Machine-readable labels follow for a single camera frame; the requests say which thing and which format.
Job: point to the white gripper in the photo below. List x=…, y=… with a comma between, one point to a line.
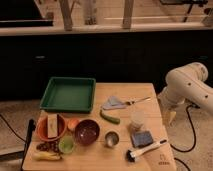
x=169, y=100

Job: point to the light blue towel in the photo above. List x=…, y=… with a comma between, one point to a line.
x=113, y=103

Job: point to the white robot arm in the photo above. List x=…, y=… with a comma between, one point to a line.
x=185, y=83

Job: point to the small metal cup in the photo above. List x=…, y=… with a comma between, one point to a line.
x=111, y=139

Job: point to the light green small cup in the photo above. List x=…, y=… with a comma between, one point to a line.
x=66, y=145

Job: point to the metal fork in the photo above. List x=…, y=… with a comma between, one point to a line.
x=136, y=101

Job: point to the clear plastic jar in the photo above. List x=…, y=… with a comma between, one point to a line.
x=137, y=120

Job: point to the blue sponge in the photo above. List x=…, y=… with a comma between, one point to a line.
x=141, y=139

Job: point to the green cucumber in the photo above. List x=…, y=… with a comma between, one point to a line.
x=110, y=119

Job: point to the dark purple bowl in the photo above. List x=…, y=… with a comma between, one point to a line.
x=87, y=132

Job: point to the orange fruit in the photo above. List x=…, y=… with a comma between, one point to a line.
x=72, y=123

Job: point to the green plastic tray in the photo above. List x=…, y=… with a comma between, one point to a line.
x=69, y=94

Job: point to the wooden block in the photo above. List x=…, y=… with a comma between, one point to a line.
x=52, y=126

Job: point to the orange bowl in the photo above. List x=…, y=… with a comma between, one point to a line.
x=41, y=129

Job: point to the bunch of dark grapes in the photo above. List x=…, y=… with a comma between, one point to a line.
x=48, y=146

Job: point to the yellow banana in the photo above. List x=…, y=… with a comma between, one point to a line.
x=46, y=156

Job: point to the black clamp stand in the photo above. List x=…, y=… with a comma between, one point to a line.
x=13, y=154

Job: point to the white handled black brush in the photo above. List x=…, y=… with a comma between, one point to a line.
x=132, y=155

